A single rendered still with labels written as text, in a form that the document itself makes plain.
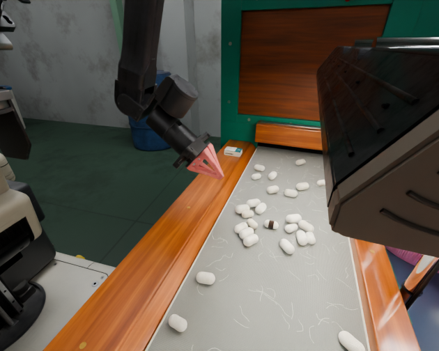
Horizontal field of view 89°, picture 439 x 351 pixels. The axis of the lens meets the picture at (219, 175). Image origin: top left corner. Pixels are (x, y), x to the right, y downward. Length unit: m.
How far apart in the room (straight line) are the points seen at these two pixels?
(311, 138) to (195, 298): 0.64
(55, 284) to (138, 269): 0.77
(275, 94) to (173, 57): 2.08
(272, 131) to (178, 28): 2.14
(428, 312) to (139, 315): 0.53
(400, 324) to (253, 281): 0.22
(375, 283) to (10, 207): 0.77
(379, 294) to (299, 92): 0.65
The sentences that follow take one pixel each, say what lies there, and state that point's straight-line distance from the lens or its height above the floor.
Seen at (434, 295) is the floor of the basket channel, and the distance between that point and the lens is 0.67.
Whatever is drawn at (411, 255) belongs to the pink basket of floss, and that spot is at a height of 0.70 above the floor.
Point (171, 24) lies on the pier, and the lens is 2.85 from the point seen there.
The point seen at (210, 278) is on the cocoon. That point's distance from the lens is 0.44.
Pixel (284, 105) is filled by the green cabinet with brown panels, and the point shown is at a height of 0.92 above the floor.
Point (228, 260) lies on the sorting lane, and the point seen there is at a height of 0.74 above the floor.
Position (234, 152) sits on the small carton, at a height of 0.78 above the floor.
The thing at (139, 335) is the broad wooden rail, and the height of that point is 0.75.
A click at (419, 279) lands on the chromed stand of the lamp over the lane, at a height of 0.80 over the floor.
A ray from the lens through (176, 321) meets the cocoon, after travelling 0.40.
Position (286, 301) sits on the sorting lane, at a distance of 0.45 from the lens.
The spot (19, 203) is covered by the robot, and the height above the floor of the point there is 0.79.
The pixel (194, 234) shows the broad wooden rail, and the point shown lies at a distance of 0.50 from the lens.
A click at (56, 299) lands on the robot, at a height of 0.28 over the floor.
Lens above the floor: 1.11
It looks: 30 degrees down
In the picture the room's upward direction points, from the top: straight up
